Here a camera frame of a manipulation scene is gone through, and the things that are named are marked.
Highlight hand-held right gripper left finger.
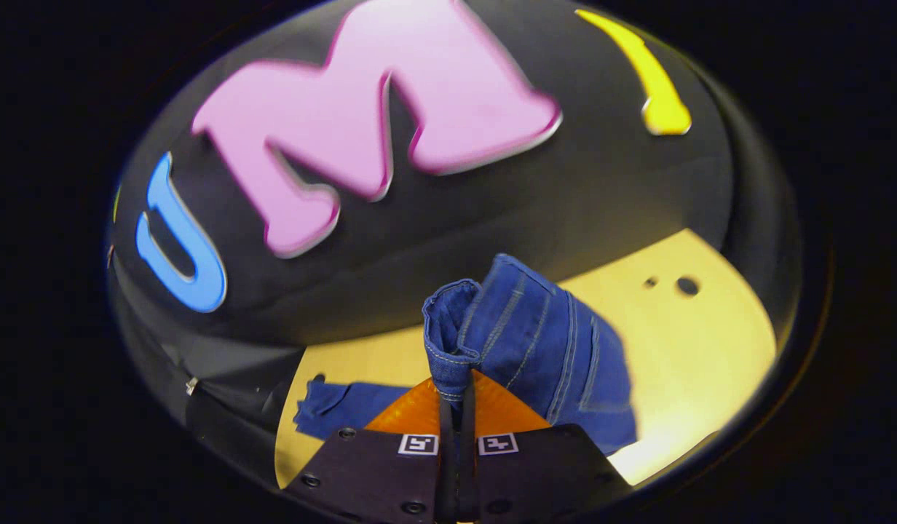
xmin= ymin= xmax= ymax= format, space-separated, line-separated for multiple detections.
xmin=283 ymin=376 xmax=453 ymax=523

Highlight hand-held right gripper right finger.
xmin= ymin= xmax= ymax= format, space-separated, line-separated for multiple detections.
xmin=456 ymin=368 xmax=633 ymax=523

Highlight blue denim jeans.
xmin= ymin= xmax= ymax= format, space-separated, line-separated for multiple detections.
xmin=293 ymin=253 xmax=639 ymax=457

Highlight black backdrop cloth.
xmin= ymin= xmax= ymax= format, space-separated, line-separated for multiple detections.
xmin=106 ymin=0 xmax=805 ymax=488

